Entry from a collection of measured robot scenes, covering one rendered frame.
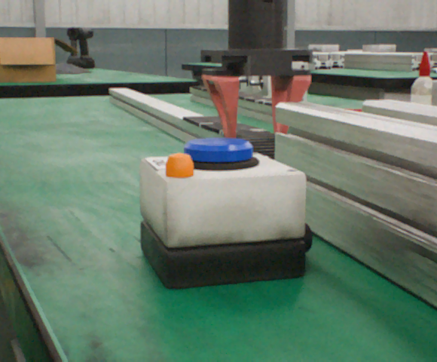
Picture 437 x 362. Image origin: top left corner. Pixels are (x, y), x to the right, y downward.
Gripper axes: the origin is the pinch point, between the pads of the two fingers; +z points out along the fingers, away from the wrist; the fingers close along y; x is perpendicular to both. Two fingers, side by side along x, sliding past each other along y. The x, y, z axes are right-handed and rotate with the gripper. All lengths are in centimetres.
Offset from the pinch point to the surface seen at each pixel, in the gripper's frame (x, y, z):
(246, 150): -33.1, -11.8, -3.8
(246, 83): 92, 29, -1
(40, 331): -38.2, -23.6, 3.6
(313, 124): -26.7, -5.0, -4.4
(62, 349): -41.7, -22.8, 3.1
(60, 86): 180, -8, 4
